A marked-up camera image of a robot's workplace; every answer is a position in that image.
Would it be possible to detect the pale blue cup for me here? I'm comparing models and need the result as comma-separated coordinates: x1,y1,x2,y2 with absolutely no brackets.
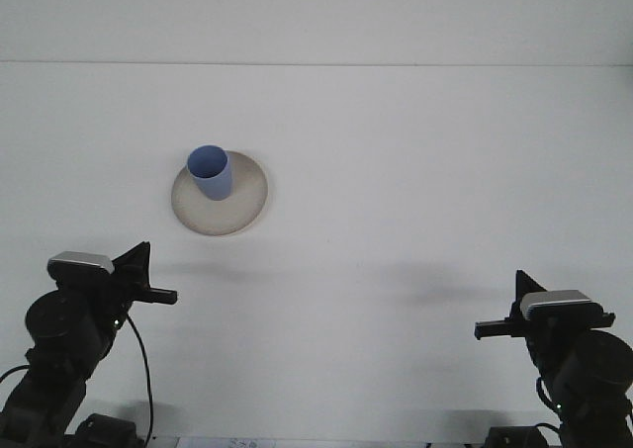
186,144,232,202

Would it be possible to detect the pale round plate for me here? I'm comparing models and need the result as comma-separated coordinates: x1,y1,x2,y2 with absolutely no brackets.
170,149,271,237

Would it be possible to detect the printed white paper sheet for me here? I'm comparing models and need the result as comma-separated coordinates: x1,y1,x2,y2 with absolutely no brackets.
175,436,278,448

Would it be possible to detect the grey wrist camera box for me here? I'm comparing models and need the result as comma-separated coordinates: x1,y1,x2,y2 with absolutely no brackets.
46,250,117,277
518,289,604,321

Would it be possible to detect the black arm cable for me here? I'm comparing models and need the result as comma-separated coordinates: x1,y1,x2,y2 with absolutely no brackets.
535,376,563,432
123,314,152,442

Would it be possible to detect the short black looped cable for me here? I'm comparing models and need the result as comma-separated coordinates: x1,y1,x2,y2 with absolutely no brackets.
0,365,32,385

